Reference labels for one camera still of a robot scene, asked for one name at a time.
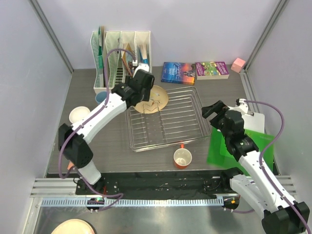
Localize orange illustrated book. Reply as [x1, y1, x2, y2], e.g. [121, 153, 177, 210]
[121, 43, 135, 76]

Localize white clipboard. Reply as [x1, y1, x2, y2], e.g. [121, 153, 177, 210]
[232, 107, 265, 133]

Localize orange white bowl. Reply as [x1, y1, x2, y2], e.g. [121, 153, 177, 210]
[69, 106, 90, 124]

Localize perforated cable duct rail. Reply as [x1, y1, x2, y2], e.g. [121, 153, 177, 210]
[41, 197, 224, 207]

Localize green plastic folder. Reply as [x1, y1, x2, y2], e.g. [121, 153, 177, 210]
[207, 128, 274, 176]

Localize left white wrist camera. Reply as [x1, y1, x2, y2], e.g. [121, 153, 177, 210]
[132, 60, 150, 75]

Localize blue plastic cup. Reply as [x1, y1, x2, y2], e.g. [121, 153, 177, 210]
[95, 91, 107, 105]

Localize white mesh file organizer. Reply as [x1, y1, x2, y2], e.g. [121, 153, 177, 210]
[90, 30, 152, 94]

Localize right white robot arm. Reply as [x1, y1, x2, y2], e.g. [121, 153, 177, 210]
[201, 98, 312, 234]

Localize orange ceramic mug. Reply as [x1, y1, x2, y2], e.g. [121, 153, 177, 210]
[173, 144, 193, 169]

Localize beige bird pattern plate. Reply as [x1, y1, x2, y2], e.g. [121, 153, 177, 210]
[134, 85, 169, 114]

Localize pink round object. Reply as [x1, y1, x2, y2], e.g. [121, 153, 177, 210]
[51, 219, 95, 234]

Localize blue white book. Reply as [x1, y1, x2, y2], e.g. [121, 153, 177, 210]
[137, 43, 150, 65]

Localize metal wire dish rack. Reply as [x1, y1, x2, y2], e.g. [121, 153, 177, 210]
[126, 86, 211, 152]

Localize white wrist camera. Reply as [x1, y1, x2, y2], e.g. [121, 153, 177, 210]
[132, 60, 150, 75]
[235, 98, 249, 115]

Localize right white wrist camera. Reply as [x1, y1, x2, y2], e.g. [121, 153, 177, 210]
[235, 98, 249, 115]

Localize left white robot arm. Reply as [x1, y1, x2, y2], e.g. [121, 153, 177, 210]
[58, 64, 155, 195]

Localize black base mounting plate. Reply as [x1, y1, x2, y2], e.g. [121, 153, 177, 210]
[75, 170, 251, 195]

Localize purple green paperback book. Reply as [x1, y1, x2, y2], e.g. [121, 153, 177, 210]
[195, 61, 229, 80]

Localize pink cube block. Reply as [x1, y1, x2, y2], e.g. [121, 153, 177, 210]
[231, 58, 246, 73]

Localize dark blue paperback book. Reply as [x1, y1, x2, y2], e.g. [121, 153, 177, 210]
[161, 62, 195, 85]

